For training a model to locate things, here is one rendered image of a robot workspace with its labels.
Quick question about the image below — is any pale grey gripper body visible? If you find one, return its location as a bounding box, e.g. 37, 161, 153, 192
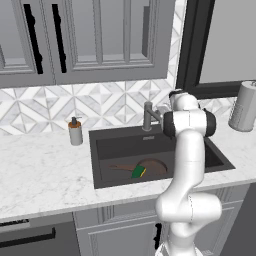
155, 103, 172, 118

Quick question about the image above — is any dark grey sink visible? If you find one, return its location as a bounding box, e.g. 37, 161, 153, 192
88, 124, 236, 190

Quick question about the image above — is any green and yellow sponge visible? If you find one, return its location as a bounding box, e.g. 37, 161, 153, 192
130, 163, 148, 179

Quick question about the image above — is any dark grey tap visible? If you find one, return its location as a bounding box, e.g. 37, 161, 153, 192
142, 101, 165, 133

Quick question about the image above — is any grey soap dispenser orange collar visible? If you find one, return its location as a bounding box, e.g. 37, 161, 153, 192
67, 116, 84, 147

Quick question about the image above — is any black framed window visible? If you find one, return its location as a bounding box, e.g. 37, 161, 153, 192
175, 0, 256, 100

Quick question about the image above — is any grey base cupboard door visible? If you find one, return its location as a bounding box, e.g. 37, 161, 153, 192
72, 199, 174, 256
194, 184, 250, 256

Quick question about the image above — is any grey dishwasher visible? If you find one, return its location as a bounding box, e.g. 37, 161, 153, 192
0, 212, 82, 256

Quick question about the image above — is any grey wide wall cupboard door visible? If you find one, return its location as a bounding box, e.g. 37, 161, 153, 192
49, 0, 177, 86

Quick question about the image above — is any black wall cupboard handle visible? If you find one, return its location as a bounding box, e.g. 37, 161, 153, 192
51, 3, 68, 74
22, 3, 45, 75

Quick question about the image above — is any black base cupboard handle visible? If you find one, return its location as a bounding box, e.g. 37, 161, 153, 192
153, 222, 164, 251

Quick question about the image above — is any grey narrow wall cupboard door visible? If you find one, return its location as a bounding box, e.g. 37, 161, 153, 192
0, 0, 57, 89

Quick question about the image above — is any black dishwasher handle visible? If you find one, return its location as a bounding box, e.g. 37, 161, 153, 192
0, 227, 57, 249

